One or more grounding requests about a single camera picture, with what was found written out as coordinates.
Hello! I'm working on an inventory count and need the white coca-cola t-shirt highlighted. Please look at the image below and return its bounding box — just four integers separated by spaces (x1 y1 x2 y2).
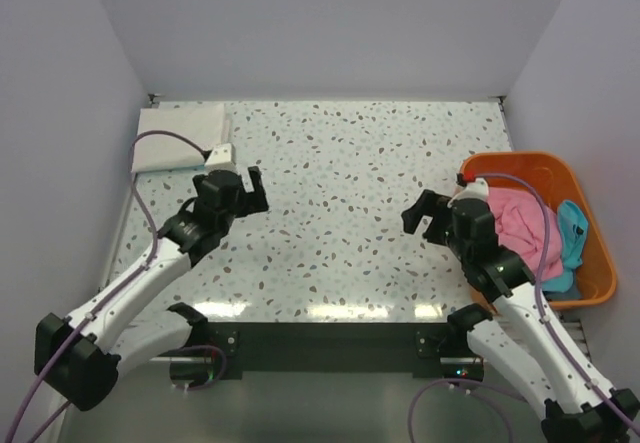
130 102 230 174

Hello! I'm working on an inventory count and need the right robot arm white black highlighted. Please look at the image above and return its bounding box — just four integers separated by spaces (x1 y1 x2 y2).
402 190 639 442

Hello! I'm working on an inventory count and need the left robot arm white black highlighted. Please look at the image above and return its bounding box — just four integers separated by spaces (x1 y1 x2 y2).
34 166 269 411

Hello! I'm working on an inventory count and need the pink t-shirt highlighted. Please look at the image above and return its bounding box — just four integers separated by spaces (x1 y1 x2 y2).
488 187 563 281

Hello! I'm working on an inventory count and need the folded teal t-shirt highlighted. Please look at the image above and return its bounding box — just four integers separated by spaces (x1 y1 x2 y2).
149 163 204 174

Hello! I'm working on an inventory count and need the orange plastic basket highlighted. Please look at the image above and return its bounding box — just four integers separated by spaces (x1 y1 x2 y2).
460 151 618 311

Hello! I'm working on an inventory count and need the light blue t-shirt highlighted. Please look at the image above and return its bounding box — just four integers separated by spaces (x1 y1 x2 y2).
542 200 589 292

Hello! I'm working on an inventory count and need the grey blue garment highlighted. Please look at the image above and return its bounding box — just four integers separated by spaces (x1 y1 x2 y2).
543 286 582 302

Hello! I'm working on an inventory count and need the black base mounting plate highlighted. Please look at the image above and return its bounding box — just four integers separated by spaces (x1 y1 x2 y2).
167 321 486 380

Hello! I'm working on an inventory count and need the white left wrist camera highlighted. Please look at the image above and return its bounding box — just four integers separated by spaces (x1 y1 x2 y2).
204 143 237 173

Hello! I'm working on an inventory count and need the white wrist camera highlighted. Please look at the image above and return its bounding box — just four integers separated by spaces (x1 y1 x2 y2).
447 178 489 208
204 143 237 173

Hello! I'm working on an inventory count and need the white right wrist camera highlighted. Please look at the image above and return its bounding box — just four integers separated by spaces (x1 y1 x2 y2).
447 178 489 208

